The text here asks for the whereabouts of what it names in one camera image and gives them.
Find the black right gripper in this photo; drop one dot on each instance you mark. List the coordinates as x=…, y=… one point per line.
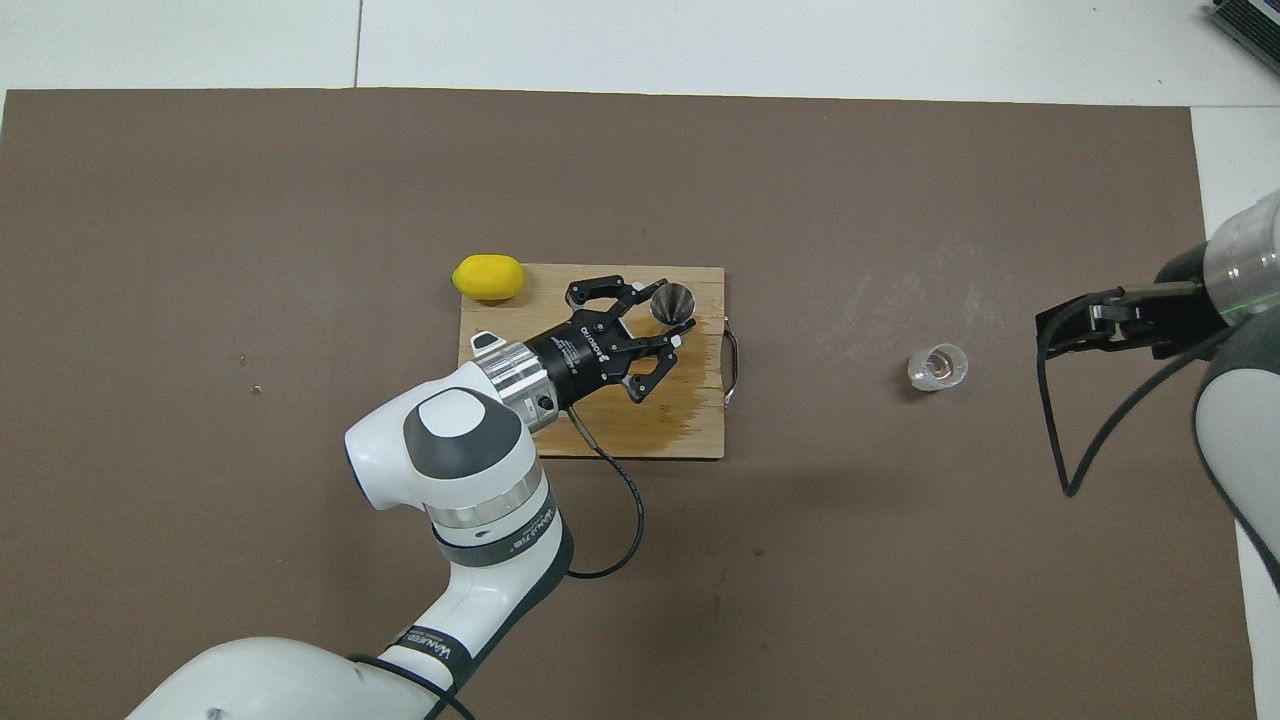
x=1185, y=310

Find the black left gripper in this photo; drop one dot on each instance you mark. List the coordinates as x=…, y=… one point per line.
x=580, y=355

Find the steel double jigger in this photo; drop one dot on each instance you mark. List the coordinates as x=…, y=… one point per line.
x=672, y=300

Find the small clear glass cup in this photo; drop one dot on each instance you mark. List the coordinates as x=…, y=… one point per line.
x=938, y=368

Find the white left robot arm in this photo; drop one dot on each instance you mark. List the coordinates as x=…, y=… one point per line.
x=450, y=470

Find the stained bamboo cutting board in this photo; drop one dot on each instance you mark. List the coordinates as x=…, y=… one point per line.
x=510, y=310

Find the yellow lemon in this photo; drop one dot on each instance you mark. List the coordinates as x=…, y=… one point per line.
x=488, y=278

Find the grey ribbed device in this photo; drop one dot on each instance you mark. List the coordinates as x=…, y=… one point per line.
x=1255, y=18

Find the brown table mat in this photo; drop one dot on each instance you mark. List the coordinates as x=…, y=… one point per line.
x=900, y=600

